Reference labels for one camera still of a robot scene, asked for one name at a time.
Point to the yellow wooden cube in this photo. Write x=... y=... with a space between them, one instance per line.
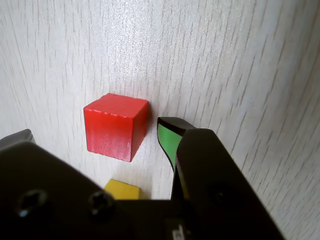
x=121 y=190

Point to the red wooden cube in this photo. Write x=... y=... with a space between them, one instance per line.
x=110 y=130

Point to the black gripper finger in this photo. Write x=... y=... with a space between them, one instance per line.
x=50 y=195
x=212 y=180

